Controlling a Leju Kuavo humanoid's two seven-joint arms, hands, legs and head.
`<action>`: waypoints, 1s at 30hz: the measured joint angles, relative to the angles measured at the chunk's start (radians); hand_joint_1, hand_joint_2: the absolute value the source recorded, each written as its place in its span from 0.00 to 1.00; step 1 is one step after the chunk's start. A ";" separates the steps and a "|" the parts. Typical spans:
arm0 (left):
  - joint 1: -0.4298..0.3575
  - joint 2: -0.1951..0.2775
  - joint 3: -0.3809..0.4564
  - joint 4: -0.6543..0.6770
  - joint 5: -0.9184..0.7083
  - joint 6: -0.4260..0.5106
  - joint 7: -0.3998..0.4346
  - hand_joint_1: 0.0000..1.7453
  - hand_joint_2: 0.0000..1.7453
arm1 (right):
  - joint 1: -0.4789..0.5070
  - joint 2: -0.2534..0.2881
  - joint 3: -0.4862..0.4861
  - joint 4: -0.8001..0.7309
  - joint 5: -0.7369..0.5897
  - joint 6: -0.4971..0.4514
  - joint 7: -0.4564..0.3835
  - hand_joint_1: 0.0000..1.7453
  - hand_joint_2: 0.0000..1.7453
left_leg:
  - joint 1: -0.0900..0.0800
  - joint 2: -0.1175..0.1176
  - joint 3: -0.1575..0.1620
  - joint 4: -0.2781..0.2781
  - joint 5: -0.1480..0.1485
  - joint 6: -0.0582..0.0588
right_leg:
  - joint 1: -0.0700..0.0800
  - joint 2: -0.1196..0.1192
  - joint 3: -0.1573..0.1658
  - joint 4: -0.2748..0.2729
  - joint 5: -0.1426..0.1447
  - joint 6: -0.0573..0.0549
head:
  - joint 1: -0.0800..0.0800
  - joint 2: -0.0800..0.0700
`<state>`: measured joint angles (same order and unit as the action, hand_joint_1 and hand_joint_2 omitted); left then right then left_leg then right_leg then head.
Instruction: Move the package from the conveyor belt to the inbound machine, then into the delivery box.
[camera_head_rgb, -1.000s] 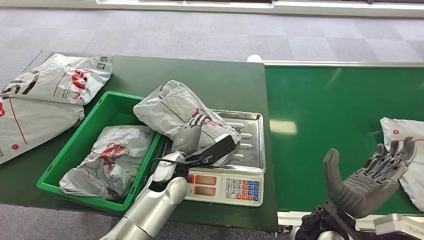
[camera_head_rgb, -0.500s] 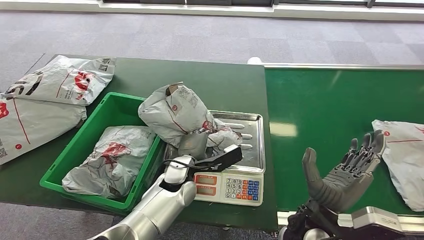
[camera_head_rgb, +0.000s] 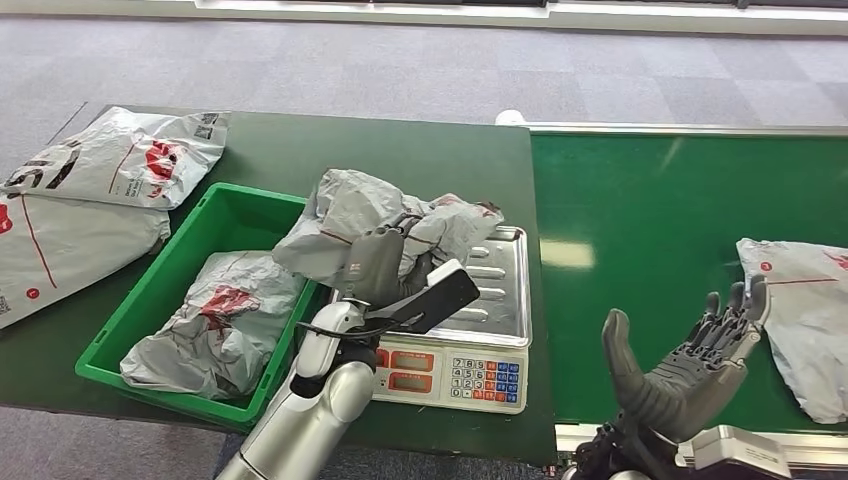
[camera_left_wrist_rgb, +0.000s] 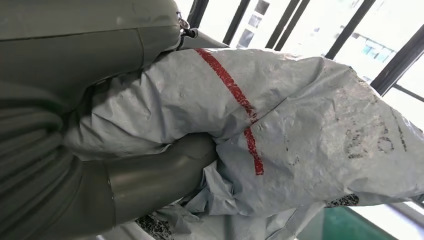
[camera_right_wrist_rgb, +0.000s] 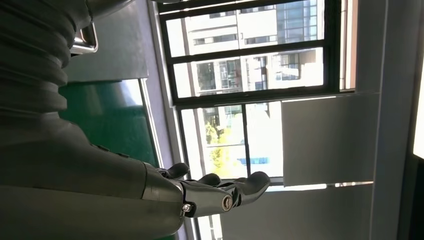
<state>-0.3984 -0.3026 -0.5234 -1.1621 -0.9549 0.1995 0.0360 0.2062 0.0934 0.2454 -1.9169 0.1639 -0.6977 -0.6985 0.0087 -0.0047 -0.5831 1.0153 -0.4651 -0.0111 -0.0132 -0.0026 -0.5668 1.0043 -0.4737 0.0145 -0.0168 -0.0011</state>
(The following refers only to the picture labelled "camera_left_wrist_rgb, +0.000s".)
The grey metal rail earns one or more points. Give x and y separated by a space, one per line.
410 213

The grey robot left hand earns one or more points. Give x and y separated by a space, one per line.
76 43

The green plastic crate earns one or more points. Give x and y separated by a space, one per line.
344 227

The ribbed grey left arm sleeve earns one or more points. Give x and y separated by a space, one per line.
30 172

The grey plastic package red stripe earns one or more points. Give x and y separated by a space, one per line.
298 132

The black window frame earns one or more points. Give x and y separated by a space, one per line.
397 64

